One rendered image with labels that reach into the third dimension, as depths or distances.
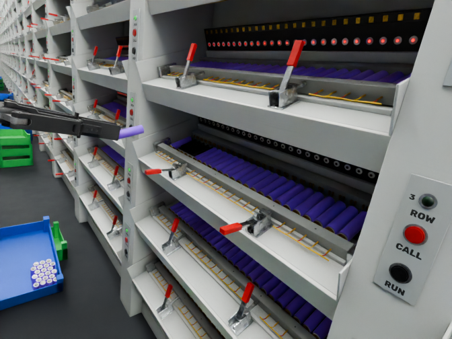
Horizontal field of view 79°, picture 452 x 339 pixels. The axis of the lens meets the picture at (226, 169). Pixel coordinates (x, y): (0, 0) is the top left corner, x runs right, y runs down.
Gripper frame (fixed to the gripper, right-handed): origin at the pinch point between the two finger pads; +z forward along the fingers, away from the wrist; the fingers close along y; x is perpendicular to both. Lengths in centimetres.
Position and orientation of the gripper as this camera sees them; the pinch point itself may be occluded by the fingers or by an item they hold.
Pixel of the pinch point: (98, 128)
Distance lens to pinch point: 59.3
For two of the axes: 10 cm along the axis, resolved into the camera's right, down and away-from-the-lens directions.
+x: -2.7, 9.5, 1.8
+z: 7.6, 0.9, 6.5
